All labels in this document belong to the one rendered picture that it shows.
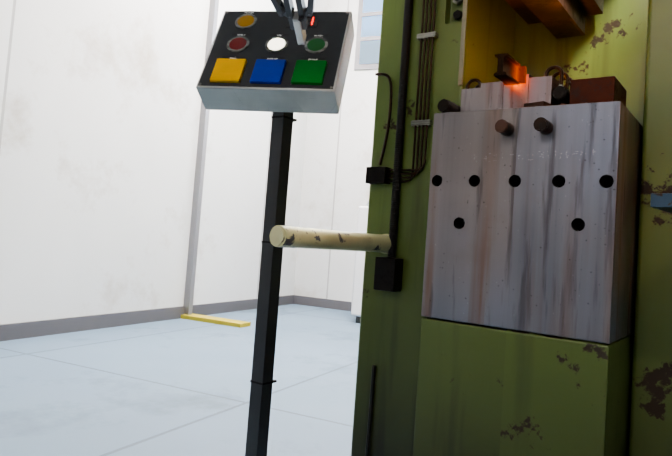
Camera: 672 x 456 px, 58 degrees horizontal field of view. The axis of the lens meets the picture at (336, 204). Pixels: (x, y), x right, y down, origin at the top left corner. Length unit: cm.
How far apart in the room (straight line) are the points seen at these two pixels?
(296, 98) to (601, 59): 86
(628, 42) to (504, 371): 98
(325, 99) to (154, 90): 278
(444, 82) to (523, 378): 75
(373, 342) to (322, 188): 401
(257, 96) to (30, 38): 222
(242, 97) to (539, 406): 93
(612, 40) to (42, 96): 274
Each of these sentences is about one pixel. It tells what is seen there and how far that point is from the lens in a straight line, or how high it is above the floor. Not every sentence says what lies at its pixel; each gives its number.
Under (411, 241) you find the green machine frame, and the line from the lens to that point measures 158.
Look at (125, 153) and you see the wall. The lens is 393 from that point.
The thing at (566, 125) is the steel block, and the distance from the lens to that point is 126.
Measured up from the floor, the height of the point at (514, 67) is 101.
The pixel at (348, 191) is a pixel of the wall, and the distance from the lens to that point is 546.
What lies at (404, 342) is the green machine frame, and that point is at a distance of 160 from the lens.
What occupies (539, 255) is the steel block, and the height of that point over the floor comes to 62.
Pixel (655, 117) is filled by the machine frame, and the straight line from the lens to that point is 144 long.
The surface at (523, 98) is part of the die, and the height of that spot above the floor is 95.
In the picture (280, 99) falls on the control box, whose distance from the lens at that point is 146.
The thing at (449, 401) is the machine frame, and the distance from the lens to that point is 134.
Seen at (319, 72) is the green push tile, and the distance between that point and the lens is 145.
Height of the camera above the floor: 62
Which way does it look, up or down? 3 degrees up
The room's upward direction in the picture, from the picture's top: 4 degrees clockwise
